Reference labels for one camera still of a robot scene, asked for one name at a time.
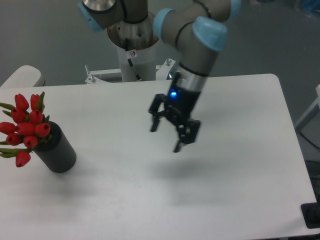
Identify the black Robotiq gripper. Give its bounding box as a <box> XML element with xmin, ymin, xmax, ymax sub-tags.
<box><xmin>148</xmin><ymin>86</ymin><xmax>201</xmax><ymax>153</ymax></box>

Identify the red tulip bouquet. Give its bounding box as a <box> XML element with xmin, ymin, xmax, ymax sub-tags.
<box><xmin>0</xmin><ymin>92</ymin><xmax>53</xmax><ymax>168</ymax></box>

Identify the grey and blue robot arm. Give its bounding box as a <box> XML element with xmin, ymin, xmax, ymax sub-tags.
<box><xmin>77</xmin><ymin>0</ymin><xmax>242</xmax><ymax>152</ymax></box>

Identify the dark grey ribbed vase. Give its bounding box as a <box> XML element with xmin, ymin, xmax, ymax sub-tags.
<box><xmin>34</xmin><ymin>121</ymin><xmax>77</xmax><ymax>173</ymax></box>

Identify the white chair armrest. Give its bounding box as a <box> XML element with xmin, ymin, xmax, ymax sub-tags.
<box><xmin>0</xmin><ymin>65</ymin><xmax>46</xmax><ymax>89</ymax></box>

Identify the black device at table edge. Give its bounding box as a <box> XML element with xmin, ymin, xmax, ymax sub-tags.
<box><xmin>300</xmin><ymin>202</ymin><xmax>320</xmax><ymax>229</ymax></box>

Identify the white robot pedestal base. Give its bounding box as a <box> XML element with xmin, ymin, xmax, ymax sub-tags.
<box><xmin>84</xmin><ymin>12</ymin><xmax>180</xmax><ymax>85</ymax></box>

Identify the white furniture frame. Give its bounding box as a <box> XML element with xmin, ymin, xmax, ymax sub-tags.
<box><xmin>294</xmin><ymin>85</ymin><xmax>320</xmax><ymax>133</ymax></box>

